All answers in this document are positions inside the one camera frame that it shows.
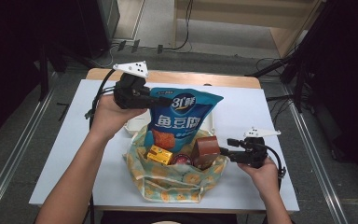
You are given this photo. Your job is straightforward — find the person's right hand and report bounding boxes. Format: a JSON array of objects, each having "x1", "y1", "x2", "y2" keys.
[{"x1": 237, "y1": 157, "x2": 280, "y2": 200}]

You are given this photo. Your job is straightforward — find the black hanging cable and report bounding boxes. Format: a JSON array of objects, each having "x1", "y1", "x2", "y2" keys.
[{"x1": 162, "y1": 0, "x2": 194, "y2": 52}]

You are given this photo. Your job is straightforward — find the dark cabinet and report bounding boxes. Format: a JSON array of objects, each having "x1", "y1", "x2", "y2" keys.
[{"x1": 77, "y1": 0, "x2": 121, "y2": 59}]

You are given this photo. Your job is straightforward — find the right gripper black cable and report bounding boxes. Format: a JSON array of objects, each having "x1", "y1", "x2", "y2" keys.
[{"x1": 265, "y1": 145, "x2": 287, "y2": 180}]

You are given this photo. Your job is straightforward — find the metal floor rail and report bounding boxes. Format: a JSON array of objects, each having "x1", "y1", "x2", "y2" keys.
[
  {"x1": 0, "y1": 71, "x2": 59, "y2": 224},
  {"x1": 283, "y1": 85, "x2": 351, "y2": 224}
]

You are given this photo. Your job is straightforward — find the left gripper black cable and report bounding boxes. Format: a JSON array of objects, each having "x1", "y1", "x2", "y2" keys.
[{"x1": 84, "y1": 68, "x2": 119, "y2": 130}]

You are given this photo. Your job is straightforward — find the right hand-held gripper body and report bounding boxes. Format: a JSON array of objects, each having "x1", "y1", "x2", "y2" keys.
[{"x1": 239, "y1": 126, "x2": 282, "y2": 170}]

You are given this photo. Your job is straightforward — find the yellow drink carton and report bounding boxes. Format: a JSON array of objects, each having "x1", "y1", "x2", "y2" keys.
[{"x1": 145, "y1": 144, "x2": 173, "y2": 166}]

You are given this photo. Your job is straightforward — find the brown long box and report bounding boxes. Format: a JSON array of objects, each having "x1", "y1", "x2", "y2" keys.
[{"x1": 189, "y1": 135, "x2": 222, "y2": 171}]

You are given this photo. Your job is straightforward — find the black stand legs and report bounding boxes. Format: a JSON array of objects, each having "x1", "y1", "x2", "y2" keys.
[{"x1": 245, "y1": 50, "x2": 310, "y2": 113}]

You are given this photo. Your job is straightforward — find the lemon print cloth bag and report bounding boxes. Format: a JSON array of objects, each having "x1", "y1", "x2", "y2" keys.
[{"x1": 123, "y1": 124, "x2": 229, "y2": 203}]

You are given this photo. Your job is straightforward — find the person's left hand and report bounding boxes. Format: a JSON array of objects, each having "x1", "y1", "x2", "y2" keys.
[{"x1": 88, "y1": 94, "x2": 148, "y2": 144}]

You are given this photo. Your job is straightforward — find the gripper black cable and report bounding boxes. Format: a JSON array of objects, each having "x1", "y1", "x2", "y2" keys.
[
  {"x1": 265, "y1": 145, "x2": 287, "y2": 180},
  {"x1": 84, "y1": 68, "x2": 119, "y2": 130}
]

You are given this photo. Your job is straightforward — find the blue snack bag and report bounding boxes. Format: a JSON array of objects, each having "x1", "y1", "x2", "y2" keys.
[{"x1": 143, "y1": 87, "x2": 225, "y2": 153}]

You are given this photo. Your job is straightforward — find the white plastic tray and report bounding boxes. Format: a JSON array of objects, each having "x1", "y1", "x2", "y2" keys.
[{"x1": 124, "y1": 108, "x2": 217, "y2": 136}]

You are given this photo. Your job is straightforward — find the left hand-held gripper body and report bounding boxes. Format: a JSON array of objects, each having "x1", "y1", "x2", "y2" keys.
[{"x1": 112, "y1": 61, "x2": 152, "y2": 110}]

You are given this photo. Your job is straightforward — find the light wooden shelf unit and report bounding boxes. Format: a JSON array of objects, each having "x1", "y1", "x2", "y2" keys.
[{"x1": 172, "y1": 0, "x2": 325, "y2": 59}]

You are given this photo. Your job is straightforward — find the red round can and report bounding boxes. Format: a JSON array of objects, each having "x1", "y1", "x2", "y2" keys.
[{"x1": 171, "y1": 153, "x2": 194, "y2": 166}]

